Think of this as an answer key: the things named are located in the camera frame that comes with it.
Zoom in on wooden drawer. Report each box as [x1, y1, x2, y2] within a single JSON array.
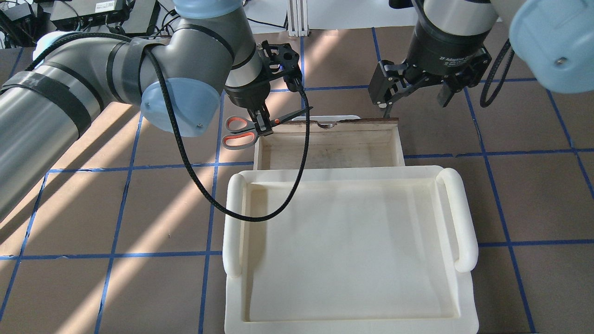
[[254, 116, 405, 170]]

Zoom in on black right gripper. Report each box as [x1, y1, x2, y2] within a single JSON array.
[[368, 21, 491, 118]]

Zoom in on white cabinet top tray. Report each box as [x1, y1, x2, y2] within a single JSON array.
[[222, 166, 479, 334]]

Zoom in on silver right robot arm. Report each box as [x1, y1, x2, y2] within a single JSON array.
[[368, 0, 594, 118]]

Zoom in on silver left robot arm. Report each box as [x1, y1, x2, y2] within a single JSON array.
[[0, 0, 270, 218]]

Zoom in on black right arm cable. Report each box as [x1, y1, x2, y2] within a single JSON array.
[[479, 39, 513, 109]]

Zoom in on aluminium frame post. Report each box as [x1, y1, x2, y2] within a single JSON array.
[[287, 0, 310, 37]]

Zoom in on red handled scissors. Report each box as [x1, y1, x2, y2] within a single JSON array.
[[221, 106, 313, 150]]

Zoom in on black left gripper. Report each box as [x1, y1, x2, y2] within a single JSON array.
[[225, 79, 273, 138]]

